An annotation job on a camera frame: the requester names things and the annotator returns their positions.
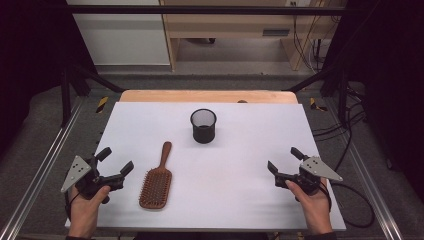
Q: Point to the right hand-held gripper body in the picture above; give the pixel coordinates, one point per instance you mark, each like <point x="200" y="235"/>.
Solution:
<point x="310" y="178"/>

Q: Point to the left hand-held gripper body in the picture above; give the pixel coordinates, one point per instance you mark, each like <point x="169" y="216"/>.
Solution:
<point x="87" y="180"/>

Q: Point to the brown wooden hairbrush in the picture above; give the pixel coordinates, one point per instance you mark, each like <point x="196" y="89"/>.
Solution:
<point x="156" y="188"/>

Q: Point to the black mesh cup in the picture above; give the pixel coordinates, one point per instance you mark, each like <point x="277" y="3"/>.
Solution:
<point x="203" y="131"/>

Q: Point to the person's right hand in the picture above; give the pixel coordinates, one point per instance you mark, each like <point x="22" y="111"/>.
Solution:
<point x="315" y="210"/>

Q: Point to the person's left hand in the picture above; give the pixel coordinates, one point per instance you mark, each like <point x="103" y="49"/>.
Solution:
<point x="83" y="213"/>

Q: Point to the yellow black tape marker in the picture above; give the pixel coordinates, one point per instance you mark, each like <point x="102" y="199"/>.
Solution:
<point x="102" y="104"/>
<point x="315" y="105"/>

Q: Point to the white table cover board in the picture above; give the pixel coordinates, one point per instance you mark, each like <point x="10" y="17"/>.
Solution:
<point x="216" y="186"/>

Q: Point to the light wooden table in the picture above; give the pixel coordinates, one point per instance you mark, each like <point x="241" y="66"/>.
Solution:
<point x="200" y="96"/>

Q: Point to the black curtain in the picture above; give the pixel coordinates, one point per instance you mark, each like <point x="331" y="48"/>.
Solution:
<point x="390" y="83"/>
<point x="30" y="66"/>

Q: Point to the white cabinet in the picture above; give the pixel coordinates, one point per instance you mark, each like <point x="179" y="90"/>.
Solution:
<point x="123" y="36"/>

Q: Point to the wooden desk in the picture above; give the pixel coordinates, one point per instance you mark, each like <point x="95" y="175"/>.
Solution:
<point x="230" y="23"/>

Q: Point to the aluminium rail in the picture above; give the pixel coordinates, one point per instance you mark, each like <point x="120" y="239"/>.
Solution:
<point x="370" y="186"/>
<point x="40" y="173"/>

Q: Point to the black frame stand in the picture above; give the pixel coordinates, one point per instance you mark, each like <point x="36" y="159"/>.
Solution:
<point x="66" y="96"/>
<point x="342" y="96"/>

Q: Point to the black horizontal frame bar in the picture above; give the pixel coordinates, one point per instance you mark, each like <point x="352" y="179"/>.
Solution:
<point x="200" y="10"/>

